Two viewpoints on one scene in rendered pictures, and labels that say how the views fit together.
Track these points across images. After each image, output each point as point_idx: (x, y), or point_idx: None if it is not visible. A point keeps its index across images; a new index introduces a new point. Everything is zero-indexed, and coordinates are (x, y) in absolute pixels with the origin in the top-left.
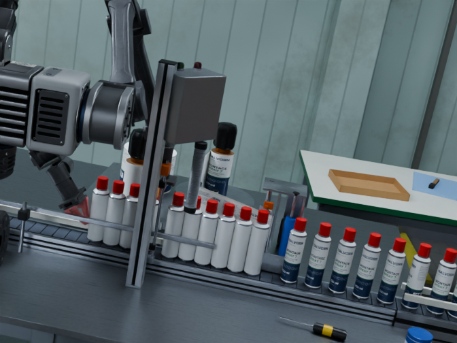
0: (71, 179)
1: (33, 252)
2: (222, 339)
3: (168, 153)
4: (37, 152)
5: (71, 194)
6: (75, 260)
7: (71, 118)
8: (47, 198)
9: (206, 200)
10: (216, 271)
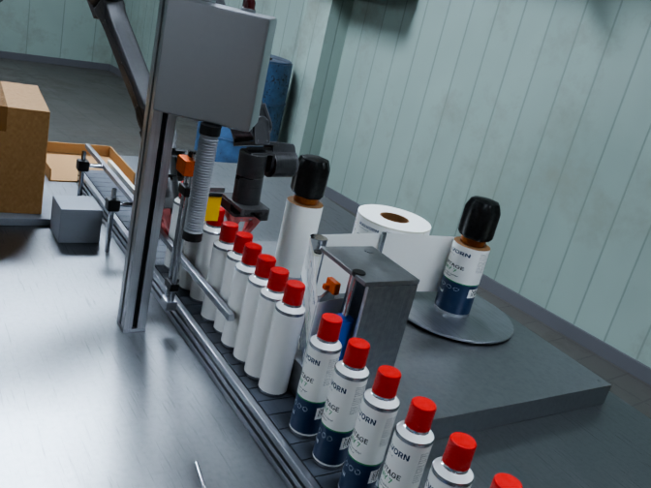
0: (172, 179)
1: (118, 257)
2: (57, 429)
3: (247, 163)
4: None
5: None
6: None
7: None
8: (260, 238)
9: (308, 264)
10: (226, 360)
